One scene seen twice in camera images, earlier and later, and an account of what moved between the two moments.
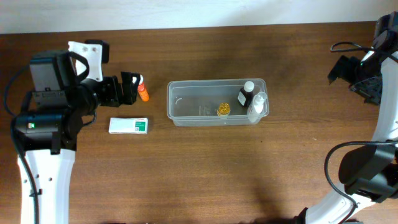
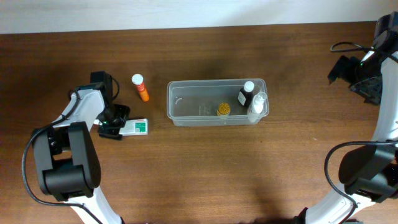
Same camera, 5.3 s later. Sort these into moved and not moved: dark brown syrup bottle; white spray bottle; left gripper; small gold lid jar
Moved: left gripper
Not moved: small gold lid jar; white spray bottle; dark brown syrup bottle
